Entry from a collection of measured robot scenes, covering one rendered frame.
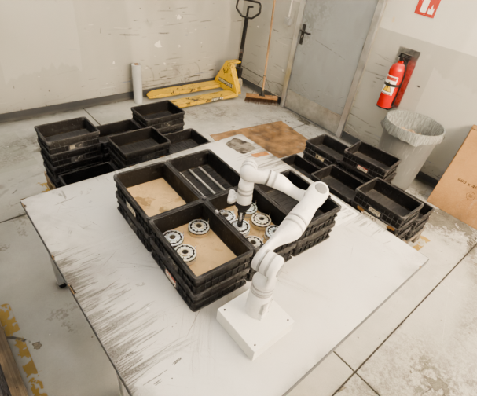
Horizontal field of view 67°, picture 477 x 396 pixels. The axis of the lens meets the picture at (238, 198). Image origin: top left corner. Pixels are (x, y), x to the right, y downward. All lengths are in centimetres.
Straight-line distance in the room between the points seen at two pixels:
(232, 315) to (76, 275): 72
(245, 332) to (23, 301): 161
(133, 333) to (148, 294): 19
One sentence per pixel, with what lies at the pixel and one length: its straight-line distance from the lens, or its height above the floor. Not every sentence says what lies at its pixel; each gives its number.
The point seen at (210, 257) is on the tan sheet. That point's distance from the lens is 163.
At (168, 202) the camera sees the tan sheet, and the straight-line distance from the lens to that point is 190.
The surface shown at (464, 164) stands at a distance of 402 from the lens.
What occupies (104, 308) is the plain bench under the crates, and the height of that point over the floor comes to 70.
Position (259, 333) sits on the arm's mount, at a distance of 151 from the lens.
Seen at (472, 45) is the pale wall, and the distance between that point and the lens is 406.
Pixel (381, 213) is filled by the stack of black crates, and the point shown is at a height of 53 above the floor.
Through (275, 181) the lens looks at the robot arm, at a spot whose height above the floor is 117.
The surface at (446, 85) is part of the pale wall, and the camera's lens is 416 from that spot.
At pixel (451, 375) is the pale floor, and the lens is 277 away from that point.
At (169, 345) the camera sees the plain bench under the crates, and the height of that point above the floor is 70.
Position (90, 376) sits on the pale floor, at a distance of 230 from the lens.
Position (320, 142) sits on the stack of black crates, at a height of 40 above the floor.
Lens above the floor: 203
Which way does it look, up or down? 38 degrees down
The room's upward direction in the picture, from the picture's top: 9 degrees clockwise
